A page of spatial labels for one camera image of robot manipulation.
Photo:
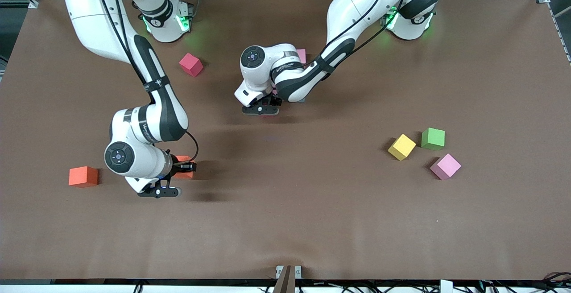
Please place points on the green foam cube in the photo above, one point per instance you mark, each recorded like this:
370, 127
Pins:
432, 138

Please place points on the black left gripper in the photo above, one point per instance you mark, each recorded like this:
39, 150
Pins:
271, 101

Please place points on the pink foam cube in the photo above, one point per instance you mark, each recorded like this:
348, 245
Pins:
302, 55
445, 166

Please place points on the metal bracket with brown post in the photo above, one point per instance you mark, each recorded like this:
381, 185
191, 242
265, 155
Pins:
287, 279

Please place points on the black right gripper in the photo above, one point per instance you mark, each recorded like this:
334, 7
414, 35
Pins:
179, 167

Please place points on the brown paper table cover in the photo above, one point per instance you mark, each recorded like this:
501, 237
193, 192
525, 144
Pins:
285, 221

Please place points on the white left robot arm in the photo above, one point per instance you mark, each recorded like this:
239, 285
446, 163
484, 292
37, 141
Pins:
258, 68

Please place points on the yellow foam cube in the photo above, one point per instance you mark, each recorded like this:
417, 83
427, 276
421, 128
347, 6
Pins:
401, 146

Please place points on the orange foam cube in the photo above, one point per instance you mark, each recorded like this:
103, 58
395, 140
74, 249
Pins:
185, 176
83, 176

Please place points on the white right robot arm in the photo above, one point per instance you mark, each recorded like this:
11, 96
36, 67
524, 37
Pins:
134, 157

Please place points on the white label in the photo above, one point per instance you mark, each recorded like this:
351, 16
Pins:
446, 286

